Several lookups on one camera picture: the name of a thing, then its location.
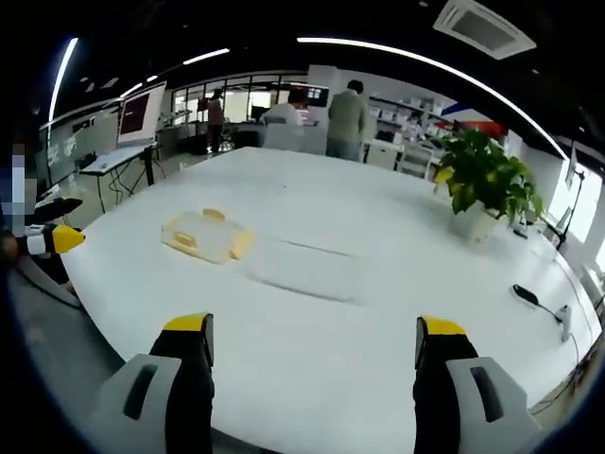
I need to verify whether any black handheld device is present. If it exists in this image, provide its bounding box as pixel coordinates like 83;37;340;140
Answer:
511;283;563;323

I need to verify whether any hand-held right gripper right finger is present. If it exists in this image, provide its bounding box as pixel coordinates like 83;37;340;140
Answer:
413;315;545;454

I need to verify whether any long ceiling light strip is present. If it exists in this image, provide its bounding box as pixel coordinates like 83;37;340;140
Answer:
296;36;569;161

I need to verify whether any ceiling air vent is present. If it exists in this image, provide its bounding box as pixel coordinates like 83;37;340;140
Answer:
432;0;538;61

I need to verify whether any translucent flat plastic sheet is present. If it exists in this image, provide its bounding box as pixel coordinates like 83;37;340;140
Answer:
244;237;366;305

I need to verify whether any black tripod stand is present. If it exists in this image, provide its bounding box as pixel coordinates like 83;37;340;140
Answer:
555;145;588;252

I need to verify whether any short ceiling light strip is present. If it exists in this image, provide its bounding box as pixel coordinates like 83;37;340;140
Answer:
181;46;232;66

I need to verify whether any clear box with yellow latches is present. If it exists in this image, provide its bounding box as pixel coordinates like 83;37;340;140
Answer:
159;206;257;266

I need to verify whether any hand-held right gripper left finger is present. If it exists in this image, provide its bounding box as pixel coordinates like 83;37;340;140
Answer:
79;311;216;454

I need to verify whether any display board with dark screen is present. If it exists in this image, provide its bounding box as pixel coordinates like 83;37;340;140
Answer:
115;80;168;147

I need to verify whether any shelf with white bins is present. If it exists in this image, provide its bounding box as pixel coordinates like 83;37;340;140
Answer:
368;94;458;131

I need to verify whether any white plug adapter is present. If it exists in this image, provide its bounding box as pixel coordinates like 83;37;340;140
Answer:
556;305;574;342

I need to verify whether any white side table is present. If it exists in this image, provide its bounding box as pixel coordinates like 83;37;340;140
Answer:
78;143;158;215

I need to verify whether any green potted plant white pot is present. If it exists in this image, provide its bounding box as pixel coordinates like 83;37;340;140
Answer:
432;127;545;243

